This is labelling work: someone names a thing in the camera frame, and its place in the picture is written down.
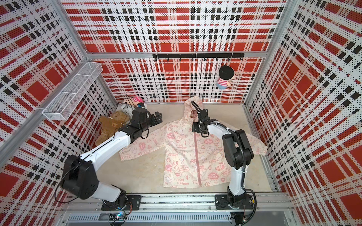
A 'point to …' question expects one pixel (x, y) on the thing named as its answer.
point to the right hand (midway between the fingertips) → (197, 127)
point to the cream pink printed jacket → (187, 159)
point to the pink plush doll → (133, 101)
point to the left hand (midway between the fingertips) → (157, 116)
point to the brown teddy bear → (110, 125)
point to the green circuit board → (118, 216)
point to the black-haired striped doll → (226, 73)
